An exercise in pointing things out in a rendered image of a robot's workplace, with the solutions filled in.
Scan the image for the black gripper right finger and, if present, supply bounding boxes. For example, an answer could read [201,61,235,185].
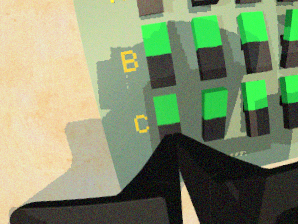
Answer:
[173,133,298,224]

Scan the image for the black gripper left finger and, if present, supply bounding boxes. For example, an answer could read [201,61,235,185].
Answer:
[9,133,182,224]

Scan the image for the pale green switch panel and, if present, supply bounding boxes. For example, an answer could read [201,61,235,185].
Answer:
[73,0,298,190]

